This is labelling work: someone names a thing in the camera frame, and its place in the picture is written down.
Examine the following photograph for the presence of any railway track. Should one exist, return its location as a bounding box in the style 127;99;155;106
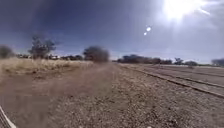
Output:
121;63;224;100

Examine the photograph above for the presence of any brown gravel dirt track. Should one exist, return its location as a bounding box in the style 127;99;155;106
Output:
0;62;224;128

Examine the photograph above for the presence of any building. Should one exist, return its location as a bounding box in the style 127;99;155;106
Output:
211;58;224;67

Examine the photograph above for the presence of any dry yellow grass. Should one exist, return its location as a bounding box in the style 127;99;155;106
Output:
0;57;95;76

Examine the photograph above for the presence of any distant row of trees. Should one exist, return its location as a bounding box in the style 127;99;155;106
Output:
116;54;174;65

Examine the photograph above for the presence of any small dark bush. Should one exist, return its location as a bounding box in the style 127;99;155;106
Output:
0;44;15;60

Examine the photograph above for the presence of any small distant tree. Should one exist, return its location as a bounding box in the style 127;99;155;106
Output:
173;57;185;66
184;60;199;69

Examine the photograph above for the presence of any round dark bush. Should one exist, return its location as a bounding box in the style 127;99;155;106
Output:
82;45;111;63

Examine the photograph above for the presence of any sparse tree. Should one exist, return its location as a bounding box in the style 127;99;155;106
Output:
27;35;58;61

